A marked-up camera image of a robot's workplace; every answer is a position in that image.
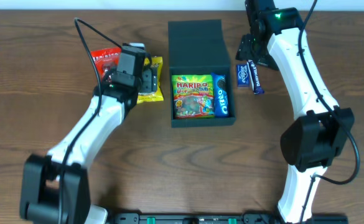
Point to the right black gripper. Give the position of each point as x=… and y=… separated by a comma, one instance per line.
x=246, y=47

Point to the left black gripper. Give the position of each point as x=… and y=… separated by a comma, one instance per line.
x=152, y=80

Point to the red Haribo candy bag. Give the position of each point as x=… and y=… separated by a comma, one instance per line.
x=105, y=59

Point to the yellow snack bag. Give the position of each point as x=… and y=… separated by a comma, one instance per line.
x=155, y=93

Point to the blue Oreo cookie pack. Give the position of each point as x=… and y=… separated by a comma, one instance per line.
x=220, y=96

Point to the green Haribo sour worms bag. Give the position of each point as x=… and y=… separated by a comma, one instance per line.
x=193, y=96

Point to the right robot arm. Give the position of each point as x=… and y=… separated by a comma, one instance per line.
x=278, y=40

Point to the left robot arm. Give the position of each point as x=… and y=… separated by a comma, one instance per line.
x=55, y=187

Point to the blue Eclipse mint box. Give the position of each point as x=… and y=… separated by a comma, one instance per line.
x=242, y=75

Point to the purple Dairy Milk bar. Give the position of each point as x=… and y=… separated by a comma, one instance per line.
x=254, y=78

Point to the dark green open box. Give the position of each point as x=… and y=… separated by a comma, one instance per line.
x=198, y=48

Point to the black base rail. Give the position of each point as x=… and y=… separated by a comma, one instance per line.
x=246, y=218

